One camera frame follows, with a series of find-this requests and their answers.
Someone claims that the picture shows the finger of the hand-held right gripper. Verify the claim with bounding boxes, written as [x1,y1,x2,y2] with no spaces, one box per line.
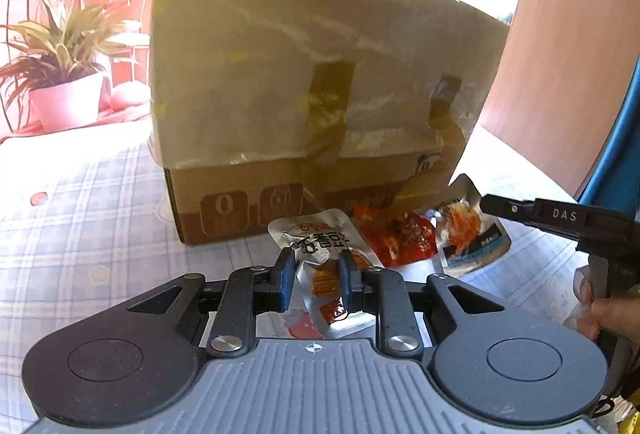
[479,194,538,227]

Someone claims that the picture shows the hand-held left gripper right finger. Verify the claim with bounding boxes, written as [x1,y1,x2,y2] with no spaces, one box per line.
[337,249,561,360]

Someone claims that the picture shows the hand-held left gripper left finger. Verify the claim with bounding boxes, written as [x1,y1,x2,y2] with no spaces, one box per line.
[70,246,296,360]

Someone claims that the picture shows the silver blue-printed snack packet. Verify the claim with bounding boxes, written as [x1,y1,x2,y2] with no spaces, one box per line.
[431,174,512,278]

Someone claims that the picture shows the silver orange snack packet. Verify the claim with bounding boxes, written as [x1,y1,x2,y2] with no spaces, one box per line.
[267,209,382,341]

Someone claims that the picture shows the person's right hand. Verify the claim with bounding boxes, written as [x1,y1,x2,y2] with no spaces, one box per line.
[564,265,640,341]

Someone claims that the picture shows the red snack packet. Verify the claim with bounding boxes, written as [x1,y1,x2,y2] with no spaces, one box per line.
[354,205,439,268]

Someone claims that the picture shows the blue curtain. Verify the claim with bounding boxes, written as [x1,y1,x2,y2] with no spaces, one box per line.
[577,64,640,215]

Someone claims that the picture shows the brown wooden door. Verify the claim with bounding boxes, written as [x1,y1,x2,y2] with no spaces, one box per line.
[479,0,640,201]

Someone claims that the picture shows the taped cardboard box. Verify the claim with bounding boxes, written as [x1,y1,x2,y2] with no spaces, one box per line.
[147,0,512,245]

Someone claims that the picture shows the plaid tablecloth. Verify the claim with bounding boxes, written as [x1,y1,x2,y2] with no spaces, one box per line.
[0,124,596,355]

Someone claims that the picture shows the potted plant in pink pot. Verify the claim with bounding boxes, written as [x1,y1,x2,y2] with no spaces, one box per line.
[0,0,152,135]

